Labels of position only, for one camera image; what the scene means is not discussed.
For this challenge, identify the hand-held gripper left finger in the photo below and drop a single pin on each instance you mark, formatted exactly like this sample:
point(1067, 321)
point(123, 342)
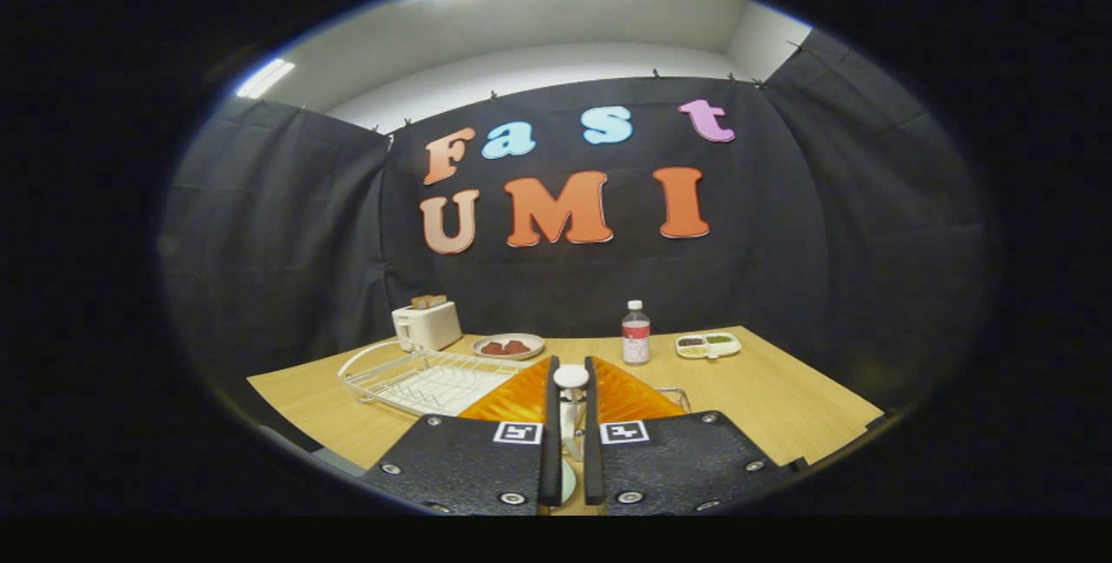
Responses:
point(551, 459)

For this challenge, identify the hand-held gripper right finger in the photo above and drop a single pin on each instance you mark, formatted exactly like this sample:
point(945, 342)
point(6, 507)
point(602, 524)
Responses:
point(592, 459)

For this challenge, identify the pale green plate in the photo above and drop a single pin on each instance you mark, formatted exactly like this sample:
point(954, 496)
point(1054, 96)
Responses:
point(568, 483)

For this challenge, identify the white spoon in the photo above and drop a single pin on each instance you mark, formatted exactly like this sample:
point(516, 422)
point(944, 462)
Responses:
point(572, 377)

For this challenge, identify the beige plate with meat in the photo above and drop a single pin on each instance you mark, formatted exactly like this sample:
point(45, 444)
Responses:
point(534, 349)

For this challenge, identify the red-brown meat piece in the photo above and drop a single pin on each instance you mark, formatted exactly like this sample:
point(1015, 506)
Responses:
point(517, 347)
point(493, 348)

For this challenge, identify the clear red-label water bottle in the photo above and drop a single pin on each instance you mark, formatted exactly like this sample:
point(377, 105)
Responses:
point(636, 337)

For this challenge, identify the white divided bean tray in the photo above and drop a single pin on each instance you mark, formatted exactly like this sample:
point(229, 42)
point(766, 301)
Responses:
point(730, 347)

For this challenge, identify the white toaster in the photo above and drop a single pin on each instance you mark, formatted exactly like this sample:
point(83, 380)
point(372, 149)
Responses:
point(430, 328)

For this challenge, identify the black backdrop cloth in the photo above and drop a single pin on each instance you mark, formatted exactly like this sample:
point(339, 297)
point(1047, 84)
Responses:
point(782, 241)

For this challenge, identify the striped ceiling light panel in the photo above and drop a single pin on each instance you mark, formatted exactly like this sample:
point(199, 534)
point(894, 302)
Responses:
point(265, 79)

